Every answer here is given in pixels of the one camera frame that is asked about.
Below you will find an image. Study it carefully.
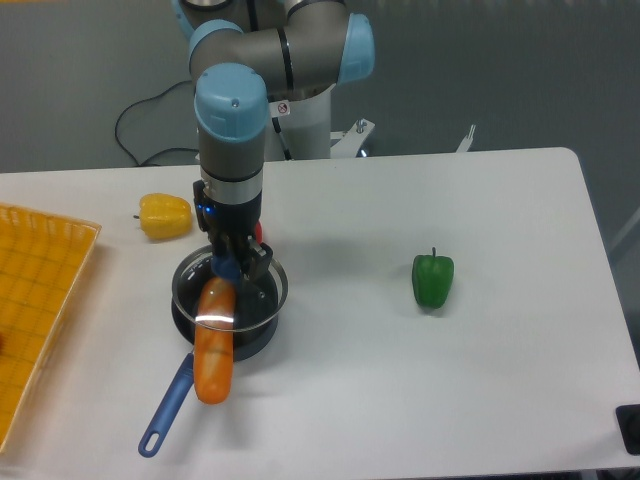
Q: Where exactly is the glass lid blue knob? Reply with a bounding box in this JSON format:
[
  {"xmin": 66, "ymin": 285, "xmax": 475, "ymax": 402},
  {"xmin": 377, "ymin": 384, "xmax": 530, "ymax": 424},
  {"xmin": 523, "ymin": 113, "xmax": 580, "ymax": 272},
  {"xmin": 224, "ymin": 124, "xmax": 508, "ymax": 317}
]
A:
[{"xmin": 171, "ymin": 246, "xmax": 288, "ymax": 342}]

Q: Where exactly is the red toy bell pepper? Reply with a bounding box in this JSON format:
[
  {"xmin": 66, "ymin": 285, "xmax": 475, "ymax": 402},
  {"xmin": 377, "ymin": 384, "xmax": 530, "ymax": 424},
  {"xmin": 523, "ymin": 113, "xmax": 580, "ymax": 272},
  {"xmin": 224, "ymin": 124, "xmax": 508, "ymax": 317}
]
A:
[{"xmin": 255, "ymin": 221, "xmax": 264, "ymax": 244}]

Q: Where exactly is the green toy bell pepper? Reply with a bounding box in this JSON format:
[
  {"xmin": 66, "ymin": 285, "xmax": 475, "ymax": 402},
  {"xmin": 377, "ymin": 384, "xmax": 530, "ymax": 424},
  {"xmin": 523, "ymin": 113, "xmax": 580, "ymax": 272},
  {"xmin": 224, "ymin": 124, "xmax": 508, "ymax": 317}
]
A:
[{"xmin": 411, "ymin": 247, "xmax": 455, "ymax": 309}]

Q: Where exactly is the yellow toy bell pepper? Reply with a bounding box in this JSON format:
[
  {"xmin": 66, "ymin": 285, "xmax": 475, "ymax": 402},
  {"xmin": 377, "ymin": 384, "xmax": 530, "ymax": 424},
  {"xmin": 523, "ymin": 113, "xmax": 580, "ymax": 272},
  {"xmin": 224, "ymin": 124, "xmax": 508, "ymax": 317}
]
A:
[{"xmin": 137, "ymin": 193, "xmax": 192, "ymax": 240}]

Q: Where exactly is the black device at table corner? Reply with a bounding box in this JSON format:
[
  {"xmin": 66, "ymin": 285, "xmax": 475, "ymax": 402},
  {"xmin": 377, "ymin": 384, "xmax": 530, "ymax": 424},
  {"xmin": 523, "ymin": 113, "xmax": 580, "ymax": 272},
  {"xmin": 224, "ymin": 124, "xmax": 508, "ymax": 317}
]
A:
[{"xmin": 615, "ymin": 404, "xmax": 640, "ymax": 456}]

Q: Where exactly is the orange toy baguette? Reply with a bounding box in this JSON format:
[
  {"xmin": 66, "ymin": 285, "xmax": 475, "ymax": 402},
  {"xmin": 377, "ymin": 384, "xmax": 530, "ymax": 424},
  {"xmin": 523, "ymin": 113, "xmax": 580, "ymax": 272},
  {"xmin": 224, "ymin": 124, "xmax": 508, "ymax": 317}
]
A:
[{"xmin": 193, "ymin": 277, "xmax": 236, "ymax": 405}]

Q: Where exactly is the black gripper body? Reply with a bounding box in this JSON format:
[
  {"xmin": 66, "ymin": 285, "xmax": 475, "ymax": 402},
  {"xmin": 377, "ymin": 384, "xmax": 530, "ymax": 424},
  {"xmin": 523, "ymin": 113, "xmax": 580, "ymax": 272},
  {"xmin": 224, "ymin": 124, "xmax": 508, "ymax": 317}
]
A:
[{"xmin": 202, "ymin": 193, "xmax": 262, "ymax": 260}]

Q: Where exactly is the black cable on floor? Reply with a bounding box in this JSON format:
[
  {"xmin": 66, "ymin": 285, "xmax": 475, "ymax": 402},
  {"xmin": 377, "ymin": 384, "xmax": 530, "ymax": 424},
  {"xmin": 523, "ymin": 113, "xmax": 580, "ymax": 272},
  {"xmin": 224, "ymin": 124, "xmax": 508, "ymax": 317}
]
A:
[{"xmin": 114, "ymin": 80, "xmax": 201, "ymax": 168}]

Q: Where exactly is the black pot blue handle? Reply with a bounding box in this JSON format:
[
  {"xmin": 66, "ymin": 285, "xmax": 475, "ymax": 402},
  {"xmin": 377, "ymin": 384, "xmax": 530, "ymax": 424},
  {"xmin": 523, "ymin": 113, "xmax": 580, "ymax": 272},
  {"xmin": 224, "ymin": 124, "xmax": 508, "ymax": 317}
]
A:
[{"xmin": 137, "ymin": 252, "xmax": 280, "ymax": 459}]

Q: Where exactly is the small black camera module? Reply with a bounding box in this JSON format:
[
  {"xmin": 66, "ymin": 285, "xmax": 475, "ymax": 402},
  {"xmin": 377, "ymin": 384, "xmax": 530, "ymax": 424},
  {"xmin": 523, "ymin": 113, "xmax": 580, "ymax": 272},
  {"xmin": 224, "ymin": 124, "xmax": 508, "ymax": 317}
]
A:
[{"xmin": 193, "ymin": 180, "xmax": 209, "ymax": 232}]

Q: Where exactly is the orange plastic basket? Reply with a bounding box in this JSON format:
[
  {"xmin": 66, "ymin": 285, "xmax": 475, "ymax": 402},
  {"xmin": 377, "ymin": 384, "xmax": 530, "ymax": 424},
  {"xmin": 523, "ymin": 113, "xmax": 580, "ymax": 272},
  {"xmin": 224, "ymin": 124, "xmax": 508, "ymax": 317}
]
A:
[{"xmin": 1, "ymin": 203, "xmax": 101, "ymax": 450}]

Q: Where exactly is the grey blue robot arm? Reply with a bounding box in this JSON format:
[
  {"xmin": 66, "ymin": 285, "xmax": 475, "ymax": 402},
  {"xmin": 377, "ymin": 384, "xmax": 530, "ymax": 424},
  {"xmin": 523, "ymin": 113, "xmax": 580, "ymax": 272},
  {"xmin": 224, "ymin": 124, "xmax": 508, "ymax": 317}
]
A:
[{"xmin": 172, "ymin": 1, "xmax": 375, "ymax": 283}]

